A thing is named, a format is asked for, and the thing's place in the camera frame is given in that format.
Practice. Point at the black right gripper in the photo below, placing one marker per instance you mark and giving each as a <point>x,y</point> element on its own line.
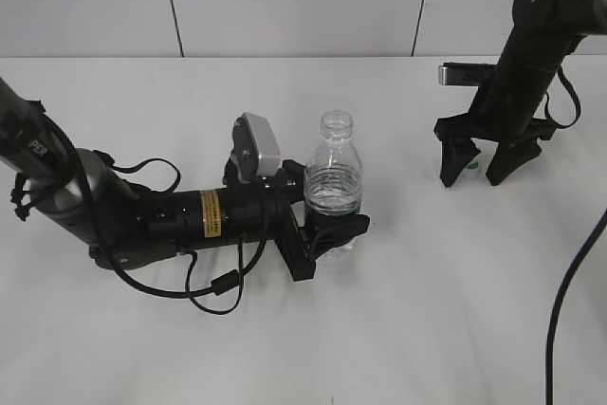
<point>502,110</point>

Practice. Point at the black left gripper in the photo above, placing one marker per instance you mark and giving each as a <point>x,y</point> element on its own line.
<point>257,214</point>

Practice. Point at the white green bottle cap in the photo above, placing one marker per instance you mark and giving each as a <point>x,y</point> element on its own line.
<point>475,167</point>

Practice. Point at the clear Cestbon water bottle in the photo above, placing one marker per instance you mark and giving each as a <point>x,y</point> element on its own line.
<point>333,173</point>

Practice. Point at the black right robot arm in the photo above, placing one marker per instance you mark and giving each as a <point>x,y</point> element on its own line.
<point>553,28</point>

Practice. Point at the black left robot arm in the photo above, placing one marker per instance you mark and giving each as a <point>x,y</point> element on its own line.
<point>128,225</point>

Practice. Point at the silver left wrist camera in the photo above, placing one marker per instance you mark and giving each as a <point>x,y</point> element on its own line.
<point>255,152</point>

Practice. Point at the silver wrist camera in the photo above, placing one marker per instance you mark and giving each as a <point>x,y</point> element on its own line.
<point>255,152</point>
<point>464,74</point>

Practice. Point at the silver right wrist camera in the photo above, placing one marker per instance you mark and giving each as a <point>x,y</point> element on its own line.
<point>464,74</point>

